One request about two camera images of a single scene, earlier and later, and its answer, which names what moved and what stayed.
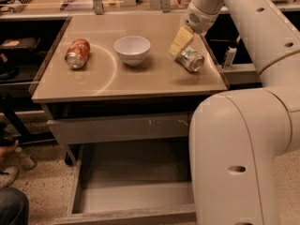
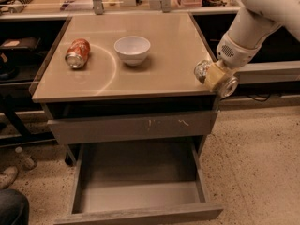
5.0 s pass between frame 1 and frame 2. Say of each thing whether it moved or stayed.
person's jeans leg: stayed
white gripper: moved
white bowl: stayed
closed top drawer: stayed
